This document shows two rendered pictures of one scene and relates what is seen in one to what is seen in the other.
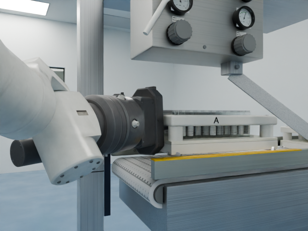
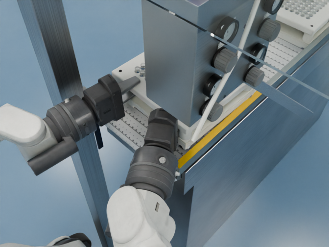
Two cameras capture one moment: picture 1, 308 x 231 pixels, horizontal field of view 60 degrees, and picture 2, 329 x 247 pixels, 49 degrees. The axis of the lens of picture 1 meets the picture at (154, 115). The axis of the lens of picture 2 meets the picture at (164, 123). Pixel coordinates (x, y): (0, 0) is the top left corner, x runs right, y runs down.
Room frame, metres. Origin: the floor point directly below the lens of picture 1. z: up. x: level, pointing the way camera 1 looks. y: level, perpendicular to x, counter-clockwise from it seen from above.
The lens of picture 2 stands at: (0.06, 0.19, 1.62)
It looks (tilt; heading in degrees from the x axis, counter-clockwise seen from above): 50 degrees down; 337
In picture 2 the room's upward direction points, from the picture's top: straight up
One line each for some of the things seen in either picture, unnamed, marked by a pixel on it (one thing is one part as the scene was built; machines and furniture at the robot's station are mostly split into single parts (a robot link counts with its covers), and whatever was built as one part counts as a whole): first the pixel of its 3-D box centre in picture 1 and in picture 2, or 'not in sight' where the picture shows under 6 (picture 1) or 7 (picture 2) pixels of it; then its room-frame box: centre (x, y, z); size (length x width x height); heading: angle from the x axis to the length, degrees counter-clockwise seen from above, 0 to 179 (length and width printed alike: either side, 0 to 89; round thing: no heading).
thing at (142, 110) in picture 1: (131, 122); (159, 151); (0.45, 0.04, 1.04); 0.12 x 0.10 x 0.13; 145
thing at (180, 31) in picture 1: (179, 28); (212, 108); (0.40, -0.04, 1.18); 0.03 x 0.03 x 0.05; 23
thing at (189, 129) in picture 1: (190, 129); not in sight; (0.53, -0.07, 1.02); 0.01 x 0.01 x 0.07
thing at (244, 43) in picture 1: (244, 41); (254, 74); (0.45, -0.15, 1.17); 0.03 x 0.03 x 0.04; 23
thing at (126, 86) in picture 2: not in sight; (126, 84); (0.63, 0.04, 1.06); 0.06 x 0.03 x 0.02; 105
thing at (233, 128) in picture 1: (233, 128); not in sight; (0.57, -0.17, 1.02); 0.01 x 0.01 x 0.07
